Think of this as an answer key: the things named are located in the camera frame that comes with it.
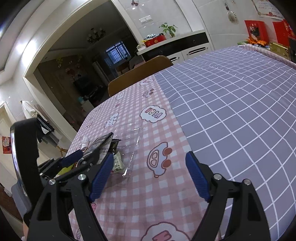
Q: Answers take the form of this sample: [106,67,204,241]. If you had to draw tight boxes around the white and black sideboard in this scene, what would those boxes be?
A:
[136,29,214,64]

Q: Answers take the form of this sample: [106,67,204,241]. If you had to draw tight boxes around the navy striped jacket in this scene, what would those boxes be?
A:
[36,113,56,142]

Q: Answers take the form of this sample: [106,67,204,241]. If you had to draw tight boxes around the person's left forearm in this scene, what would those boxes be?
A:
[22,221,30,241]

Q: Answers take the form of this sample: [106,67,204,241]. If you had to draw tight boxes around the white standing air conditioner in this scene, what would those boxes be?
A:
[92,61,110,81]

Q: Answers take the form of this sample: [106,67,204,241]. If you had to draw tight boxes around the red gift box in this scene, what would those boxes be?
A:
[244,20,269,43]

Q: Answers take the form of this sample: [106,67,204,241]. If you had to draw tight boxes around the pink checked cartoon tablecloth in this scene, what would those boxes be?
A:
[67,74,234,241]

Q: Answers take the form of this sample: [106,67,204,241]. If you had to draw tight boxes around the gold box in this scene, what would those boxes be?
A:
[269,42,290,57]

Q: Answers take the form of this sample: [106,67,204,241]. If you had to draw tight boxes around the white hanging brush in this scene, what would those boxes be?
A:
[224,2,238,23]

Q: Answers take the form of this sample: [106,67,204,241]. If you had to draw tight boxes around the clear plastic packaging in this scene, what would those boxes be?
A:
[113,123,145,178]

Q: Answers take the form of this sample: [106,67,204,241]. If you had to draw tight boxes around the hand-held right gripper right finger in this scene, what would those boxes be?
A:
[185,151,271,241]

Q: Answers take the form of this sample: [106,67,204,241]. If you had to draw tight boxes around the grey checked tablecloth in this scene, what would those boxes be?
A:
[154,45,296,241]

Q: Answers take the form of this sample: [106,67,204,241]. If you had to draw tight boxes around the black white printed wrapper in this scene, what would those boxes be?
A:
[83,132,114,160]

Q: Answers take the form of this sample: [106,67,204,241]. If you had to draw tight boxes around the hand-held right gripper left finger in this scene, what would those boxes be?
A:
[26,153,115,241]

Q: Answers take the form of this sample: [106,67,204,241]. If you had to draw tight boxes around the small white candy packet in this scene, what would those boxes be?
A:
[112,152,124,173]

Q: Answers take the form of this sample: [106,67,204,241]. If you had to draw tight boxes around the black chandelier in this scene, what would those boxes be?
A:
[87,28,106,44]

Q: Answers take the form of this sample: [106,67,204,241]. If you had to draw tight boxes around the red box with items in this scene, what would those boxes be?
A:
[144,34,167,48]

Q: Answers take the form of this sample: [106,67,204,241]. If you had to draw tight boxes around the potted green plant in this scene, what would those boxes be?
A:
[159,22,178,39]

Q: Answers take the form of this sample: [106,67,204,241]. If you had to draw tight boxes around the red paper bag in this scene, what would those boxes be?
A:
[272,20,292,44]

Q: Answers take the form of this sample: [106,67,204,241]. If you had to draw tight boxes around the orange and green packets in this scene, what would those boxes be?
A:
[238,37,270,48]

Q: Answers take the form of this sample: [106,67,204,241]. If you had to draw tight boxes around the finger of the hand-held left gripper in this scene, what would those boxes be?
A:
[54,149,104,181]
[59,149,84,167]

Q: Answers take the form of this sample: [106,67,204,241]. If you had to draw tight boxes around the wooden dining chair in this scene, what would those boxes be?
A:
[108,55,174,97]

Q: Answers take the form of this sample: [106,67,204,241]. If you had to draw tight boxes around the barred window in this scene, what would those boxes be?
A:
[105,41,131,64]

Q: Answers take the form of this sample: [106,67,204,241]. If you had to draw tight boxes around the red diamond door decoration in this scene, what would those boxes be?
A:
[2,136,12,154]

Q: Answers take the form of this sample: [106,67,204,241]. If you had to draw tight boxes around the dark foil packet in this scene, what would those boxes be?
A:
[111,138,122,151]

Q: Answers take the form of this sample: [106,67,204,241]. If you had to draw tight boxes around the wall paper certificate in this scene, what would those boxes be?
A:
[252,0,284,18]

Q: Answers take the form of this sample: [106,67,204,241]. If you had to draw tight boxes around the television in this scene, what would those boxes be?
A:
[73,76,99,98]

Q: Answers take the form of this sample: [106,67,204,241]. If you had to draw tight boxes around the white jacket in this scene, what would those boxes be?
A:
[20,101,37,118]

